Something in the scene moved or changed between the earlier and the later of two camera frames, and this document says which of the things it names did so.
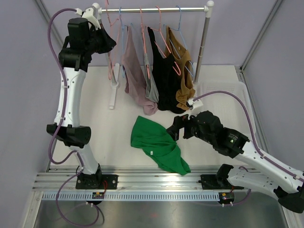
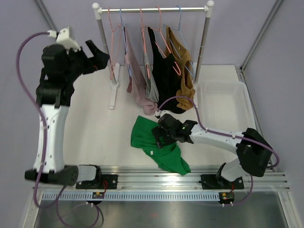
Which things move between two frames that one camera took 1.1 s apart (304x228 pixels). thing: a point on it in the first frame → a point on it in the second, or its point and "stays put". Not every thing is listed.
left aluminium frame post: (43, 8) stays put
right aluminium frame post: (266, 23) stays put
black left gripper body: (91, 42) → (81, 64)
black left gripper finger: (105, 43) → (101, 59)
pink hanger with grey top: (145, 47) stays put
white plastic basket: (230, 109) stays put
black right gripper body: (191, 127) → (169, 137)
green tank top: (159, 145) stays put
